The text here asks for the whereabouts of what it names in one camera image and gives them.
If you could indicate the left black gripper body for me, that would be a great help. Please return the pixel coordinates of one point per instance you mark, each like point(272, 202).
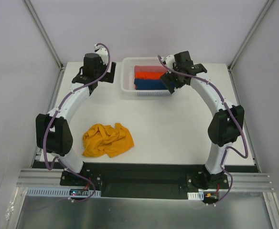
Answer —
point(110, 72)

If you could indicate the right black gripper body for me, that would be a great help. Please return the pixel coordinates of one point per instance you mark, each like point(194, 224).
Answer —
point(167, 81)

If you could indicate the white plastic basket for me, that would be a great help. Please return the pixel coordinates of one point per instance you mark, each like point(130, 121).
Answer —
point(127, 76)

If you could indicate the yellow t shirt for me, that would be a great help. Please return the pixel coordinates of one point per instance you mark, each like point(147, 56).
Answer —
point(102, 140)

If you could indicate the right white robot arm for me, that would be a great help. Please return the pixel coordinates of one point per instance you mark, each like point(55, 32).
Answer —
point(227, 122)

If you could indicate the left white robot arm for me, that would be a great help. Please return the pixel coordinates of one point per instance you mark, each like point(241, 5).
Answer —
point(53, 134)

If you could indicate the orange rolled t shirt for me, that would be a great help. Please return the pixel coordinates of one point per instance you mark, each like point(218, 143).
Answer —
point(148, 75)

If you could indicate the blue rolled t shirt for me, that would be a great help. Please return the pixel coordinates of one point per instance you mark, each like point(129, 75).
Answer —
point(148, 84)

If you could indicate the pink rolled t shirt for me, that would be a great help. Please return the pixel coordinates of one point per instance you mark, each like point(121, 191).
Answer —
point(149, 69)

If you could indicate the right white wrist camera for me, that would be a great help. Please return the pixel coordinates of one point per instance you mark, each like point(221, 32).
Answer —
point(167, 61)

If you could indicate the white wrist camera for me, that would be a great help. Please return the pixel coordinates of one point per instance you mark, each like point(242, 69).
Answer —
point(167, 61)
point(102, 51)

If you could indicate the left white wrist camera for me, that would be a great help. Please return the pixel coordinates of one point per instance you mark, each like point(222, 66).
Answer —
point(102, 51)

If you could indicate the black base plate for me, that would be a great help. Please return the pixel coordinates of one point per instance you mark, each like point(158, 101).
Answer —
point(150, 180)

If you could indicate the right white cable duct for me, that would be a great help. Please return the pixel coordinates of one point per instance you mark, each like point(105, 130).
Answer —
point(196, 195)

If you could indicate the white cable duct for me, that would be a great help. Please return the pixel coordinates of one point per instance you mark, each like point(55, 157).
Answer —
point(196, 195)
point(61, 192)

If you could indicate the left white cable duct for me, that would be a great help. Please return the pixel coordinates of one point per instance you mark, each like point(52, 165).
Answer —
point(61, 192)

